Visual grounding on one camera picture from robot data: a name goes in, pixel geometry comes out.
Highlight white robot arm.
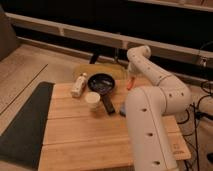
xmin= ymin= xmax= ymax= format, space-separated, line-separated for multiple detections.
xmin=125 ymin=45 xmax=191 ymax=171

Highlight white cup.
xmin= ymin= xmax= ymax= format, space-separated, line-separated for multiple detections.
xmin=85 ymin=92 xmax=101 ymax=111

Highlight black floor mat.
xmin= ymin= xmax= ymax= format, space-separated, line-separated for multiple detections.
xmin=0 ymin=82 xmax=54 ymax=169

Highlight white bottle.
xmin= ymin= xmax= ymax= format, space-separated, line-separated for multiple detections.
xmin=71 ymin=73 xmax=87 ymax=98

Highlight black cables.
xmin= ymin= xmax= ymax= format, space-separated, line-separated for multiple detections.
xmin=176 ymin=79 xmax=213 ymax=171

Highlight yellow-green cloth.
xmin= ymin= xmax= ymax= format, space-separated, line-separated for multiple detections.
xmin=73 ymin=63 xmax=127 ymax=79

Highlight black frying pan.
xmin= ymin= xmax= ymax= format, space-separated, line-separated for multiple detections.
xmin=88 ymin=73 xmax=115 ymax=115

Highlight wooden table top board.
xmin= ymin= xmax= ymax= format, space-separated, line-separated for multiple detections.
xmin=38 ymin=79 xmax=191 ymax=171

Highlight orange pepper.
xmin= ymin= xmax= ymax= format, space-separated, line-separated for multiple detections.
xmin=126 ymin=77 xmax=135 ymax=90

